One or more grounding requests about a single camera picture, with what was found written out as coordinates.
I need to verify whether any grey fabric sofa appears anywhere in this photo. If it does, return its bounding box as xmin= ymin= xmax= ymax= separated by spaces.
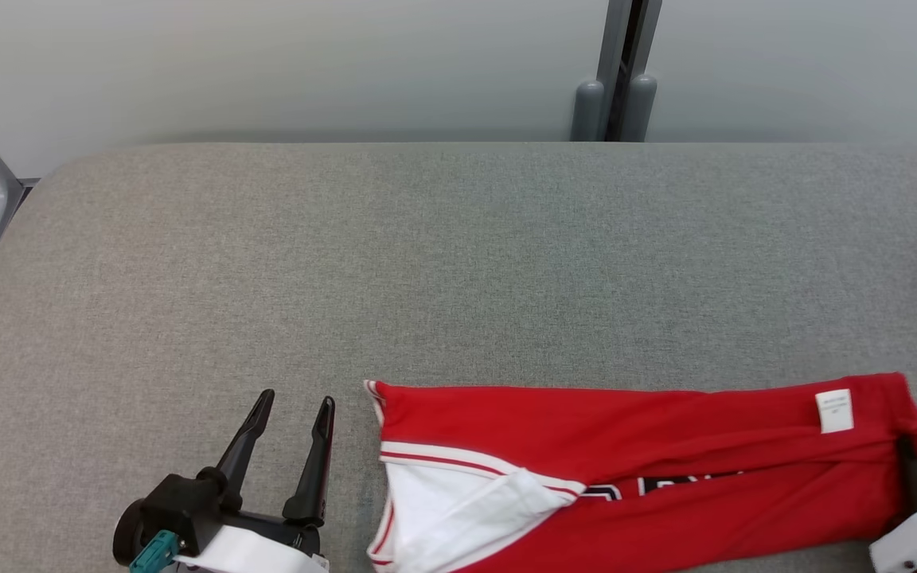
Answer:
xmin=0 ymin=142 xmax=917 ymax=573

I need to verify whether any left camera cable teal plug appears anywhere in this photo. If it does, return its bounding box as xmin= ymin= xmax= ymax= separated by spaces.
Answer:
xmin=128 ymin=531 xmax=182 ymax=573

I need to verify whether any grey partition post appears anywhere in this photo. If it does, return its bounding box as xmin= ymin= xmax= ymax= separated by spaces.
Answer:
xmin=570 ymin=0 xmax=662 ymax=142

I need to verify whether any red white Bulls jersey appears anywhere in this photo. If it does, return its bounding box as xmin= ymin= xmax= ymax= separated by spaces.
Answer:
xmin=363 ymin=372 xmax=917 ymax=573

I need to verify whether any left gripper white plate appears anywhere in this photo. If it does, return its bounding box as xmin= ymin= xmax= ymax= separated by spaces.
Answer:
xmin=174 ymin=388 xmax=337 ymax=573

